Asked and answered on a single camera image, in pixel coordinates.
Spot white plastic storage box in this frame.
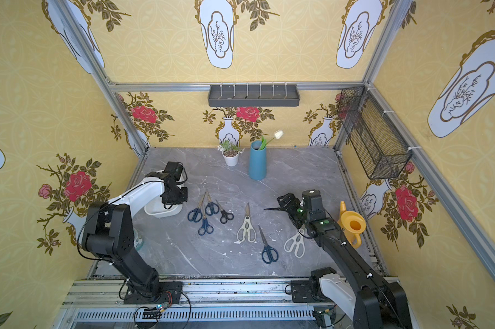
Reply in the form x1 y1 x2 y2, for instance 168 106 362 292
144 196 183 218

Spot blue scissors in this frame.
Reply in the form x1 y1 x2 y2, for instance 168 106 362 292
187 193 206 223
205 191 220 216
198 214 214 236

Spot white kitchen scissors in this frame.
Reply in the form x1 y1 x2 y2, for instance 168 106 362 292
284 228 305 259

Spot blue scissors floor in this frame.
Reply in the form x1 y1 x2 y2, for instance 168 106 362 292
258 226 279 265

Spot small black scissors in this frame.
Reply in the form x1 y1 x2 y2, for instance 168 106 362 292
215 200 235 224

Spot beige kitchen scissors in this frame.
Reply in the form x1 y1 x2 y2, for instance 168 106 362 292
237 203 257 243

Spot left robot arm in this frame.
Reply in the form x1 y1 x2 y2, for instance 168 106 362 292
80 162 188 302

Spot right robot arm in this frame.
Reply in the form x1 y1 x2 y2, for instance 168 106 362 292
277 190 413 328

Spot yellow watering can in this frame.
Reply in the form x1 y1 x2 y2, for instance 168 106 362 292
337 201 366 249

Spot white green tape roll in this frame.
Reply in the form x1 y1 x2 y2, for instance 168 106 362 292
133 230 144 251

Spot small white potted plant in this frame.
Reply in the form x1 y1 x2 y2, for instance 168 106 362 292
218 140 243 167

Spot blue cylindrical vase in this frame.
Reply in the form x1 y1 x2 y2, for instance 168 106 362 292
248 141 267 180

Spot white tulip flower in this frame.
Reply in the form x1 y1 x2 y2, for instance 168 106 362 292
258 130 284 150

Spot small circuit board right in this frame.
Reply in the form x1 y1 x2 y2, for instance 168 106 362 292
313 309 333 329

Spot small circuit board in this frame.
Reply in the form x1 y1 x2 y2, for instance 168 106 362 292
141 303 170 321
313 309 333 329

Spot small circuit board left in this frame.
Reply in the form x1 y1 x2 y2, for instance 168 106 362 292
141 303 170 321

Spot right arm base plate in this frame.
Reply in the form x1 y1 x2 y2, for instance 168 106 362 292
291 280 327 303

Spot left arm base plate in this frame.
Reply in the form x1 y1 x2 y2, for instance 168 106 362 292
123 281 183 305

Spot black wire mesh basket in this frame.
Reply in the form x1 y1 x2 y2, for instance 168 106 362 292
337 86 412 180

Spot grey wall shelf rack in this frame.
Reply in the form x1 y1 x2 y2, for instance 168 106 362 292
208 83 300 108

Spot aluminium rail base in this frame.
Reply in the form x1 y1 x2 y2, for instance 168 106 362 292
53 277 354 328

